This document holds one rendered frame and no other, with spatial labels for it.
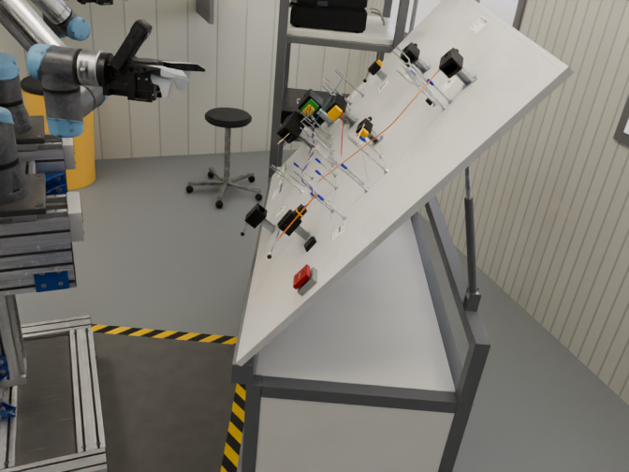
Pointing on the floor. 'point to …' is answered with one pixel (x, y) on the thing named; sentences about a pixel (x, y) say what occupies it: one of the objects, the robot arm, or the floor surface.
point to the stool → (226, 118)
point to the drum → (85, 162)
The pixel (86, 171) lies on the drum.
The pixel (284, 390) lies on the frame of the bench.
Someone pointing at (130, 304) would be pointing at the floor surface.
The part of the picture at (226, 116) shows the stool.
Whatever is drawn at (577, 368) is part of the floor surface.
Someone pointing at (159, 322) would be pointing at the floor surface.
